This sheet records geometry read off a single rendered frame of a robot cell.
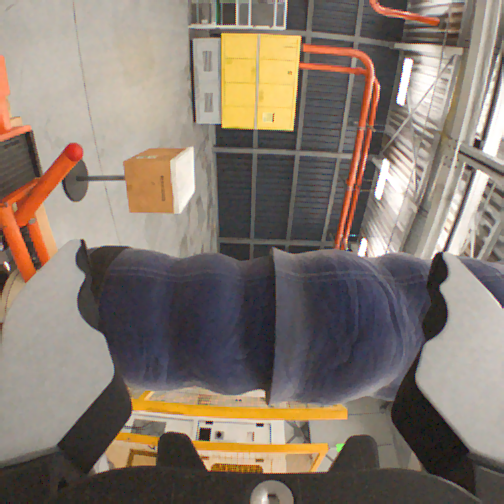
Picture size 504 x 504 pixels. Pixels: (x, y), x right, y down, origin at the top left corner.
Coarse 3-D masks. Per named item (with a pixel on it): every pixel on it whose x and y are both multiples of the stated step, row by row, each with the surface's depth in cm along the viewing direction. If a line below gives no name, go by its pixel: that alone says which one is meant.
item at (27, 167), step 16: (16, 128) 31; (0, 144) 29; (16, 144) 32; (32, 144) 35; (0, 160) 30; (16, 160) 33; (32, 160) 36; (0, 176) 30; (16, 176) 33; (32, 176) 36; (0, 192) 30; (16, 192) 33
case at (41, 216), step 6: (12, 120) 45; (18, 120) 47; (12, 126) 46; (42, 204) 58; (42, 210) 58; (36, 216) 56; (42, 216) 58; (42, 222) 58; (48, 222) 60; (42, 228) 58; (48, 228) 60; (42, 234) 58; (48, 234) 60; (48, 240) 60; (54, 240) 63; (48, 246) 61; (54, 246) 63; (48, 252) 61; (54, 252) 63
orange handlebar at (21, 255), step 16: (0, 64) 27; (0, 80) 28; (0, 96) 28; (0, 112) 29; (0, 128) 30; (0, 208) 32; (16, 224) 35; (32, 224) 38; (16, 240) 35; (32, 240) 39; (16, 256) 36; (48, 256) 42; (32, 272) 38
